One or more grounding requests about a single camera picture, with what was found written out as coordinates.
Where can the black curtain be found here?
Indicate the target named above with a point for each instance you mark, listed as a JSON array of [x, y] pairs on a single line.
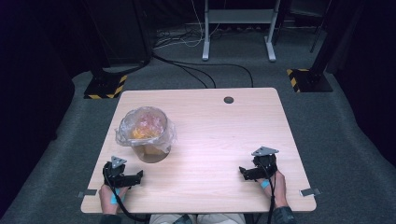
[[34, 77]]

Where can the small clear trash bin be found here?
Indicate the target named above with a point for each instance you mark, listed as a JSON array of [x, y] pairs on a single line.
[[152, 153]]

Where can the person's left hand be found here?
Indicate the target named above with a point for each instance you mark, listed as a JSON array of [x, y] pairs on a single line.
[[108, 199]]

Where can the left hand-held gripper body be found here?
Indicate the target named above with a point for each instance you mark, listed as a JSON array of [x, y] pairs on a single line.
[[112, 177]]

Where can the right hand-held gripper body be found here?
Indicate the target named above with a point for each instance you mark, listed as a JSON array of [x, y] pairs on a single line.
[[265, 161]]

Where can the orange and pink waste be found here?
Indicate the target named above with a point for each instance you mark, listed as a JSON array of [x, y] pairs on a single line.
[[146, 129]]

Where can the black stand with striped base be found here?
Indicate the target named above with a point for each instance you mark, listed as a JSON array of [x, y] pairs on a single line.
[[308, 81], [106, 87]]

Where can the white metal desk frame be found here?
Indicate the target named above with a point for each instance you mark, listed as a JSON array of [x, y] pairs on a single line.
[[238, 15]]

